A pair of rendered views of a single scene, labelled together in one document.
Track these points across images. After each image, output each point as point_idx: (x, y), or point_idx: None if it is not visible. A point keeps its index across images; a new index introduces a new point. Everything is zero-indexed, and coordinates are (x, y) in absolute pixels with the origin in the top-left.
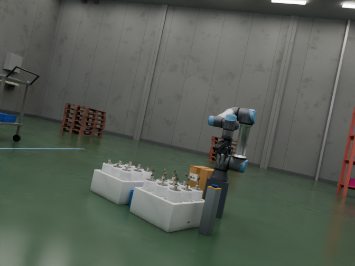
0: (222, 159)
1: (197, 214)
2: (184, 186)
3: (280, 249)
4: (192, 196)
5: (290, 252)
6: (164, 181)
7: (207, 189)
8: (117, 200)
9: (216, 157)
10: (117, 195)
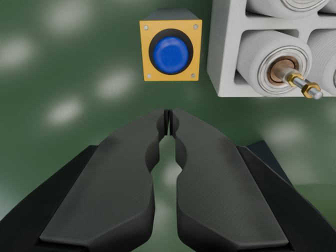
0: (113, 157)
1: (216, 34)
2: None
3: (60, 135)
4: (262, 4)
5: (48, 142)
6: None
7: (196, 18)
8: None
9: (259, 171)
10: None
